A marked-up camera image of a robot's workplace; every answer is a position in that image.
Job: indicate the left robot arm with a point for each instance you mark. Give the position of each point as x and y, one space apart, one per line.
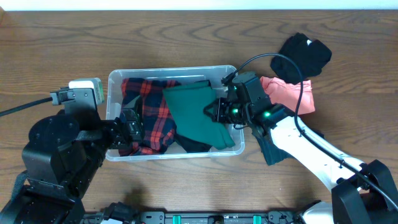
61 158

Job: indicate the large black garment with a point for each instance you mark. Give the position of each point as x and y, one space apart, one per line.
191 146

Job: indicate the small black folded garment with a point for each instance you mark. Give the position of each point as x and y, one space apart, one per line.
309 55

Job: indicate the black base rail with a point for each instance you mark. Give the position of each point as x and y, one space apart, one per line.
122 213

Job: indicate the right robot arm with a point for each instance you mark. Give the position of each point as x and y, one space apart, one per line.
360 192

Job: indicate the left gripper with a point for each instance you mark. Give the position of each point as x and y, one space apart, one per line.
131 129

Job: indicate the dark teal ribbed garment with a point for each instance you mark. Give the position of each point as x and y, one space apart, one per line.
283 141

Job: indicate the clear plastic storage bin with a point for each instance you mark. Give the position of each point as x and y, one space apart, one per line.
184 75

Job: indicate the dark green shirt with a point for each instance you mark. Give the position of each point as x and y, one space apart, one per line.
186 104

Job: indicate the red navy plaid shirt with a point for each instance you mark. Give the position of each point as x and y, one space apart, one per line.
158 123

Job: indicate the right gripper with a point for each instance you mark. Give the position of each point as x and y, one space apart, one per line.
221 115

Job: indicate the pink folded shirt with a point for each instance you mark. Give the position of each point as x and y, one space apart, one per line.
287 94

